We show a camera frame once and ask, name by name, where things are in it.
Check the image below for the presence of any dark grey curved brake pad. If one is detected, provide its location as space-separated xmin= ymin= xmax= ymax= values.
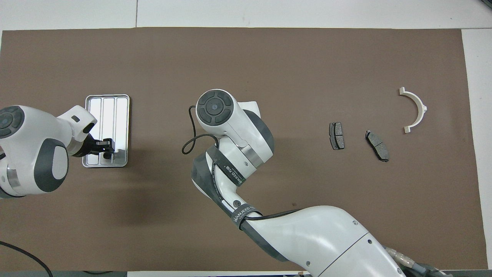
xmin=365 ymin=130 xmax=389 ymax=162

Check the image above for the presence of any silver metal cable connector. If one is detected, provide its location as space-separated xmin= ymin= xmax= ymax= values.
xmin=384 ymin=246 xmax=452 ymax=277

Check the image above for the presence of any silver metal tray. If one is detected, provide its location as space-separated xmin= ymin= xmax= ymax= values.
xmin=82 ymin=94 xmax=130 ymax=168

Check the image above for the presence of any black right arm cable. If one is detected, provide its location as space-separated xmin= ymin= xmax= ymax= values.
xmin=181 ymin=105 xmax=256 ymax=222

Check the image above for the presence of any white half ring clamp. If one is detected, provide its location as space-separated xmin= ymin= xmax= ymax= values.
xmin=399 ymin=87 xmax=428 ymax=134

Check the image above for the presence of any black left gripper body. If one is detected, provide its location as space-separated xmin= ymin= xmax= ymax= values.
xmin=71 ymin=132 xmax=102 ymax=158

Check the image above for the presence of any dark grey rectangular brake pad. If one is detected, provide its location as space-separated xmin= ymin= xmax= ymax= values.
xmin=329 ymin=122 xmax=345 ymax=150

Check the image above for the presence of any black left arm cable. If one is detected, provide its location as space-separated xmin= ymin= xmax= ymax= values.
xmin=0 ymin=240 xmax=54 ymax=277

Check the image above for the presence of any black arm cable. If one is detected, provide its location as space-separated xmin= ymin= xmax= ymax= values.
xmin=181 ymin=105 xmax=256 ymax=222
xmin=0 ymin=240 xmax=54 ymax=277

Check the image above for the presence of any brown table mat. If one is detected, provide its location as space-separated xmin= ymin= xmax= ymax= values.
xmin=0 ymin=27 xmax=488 ymax=272

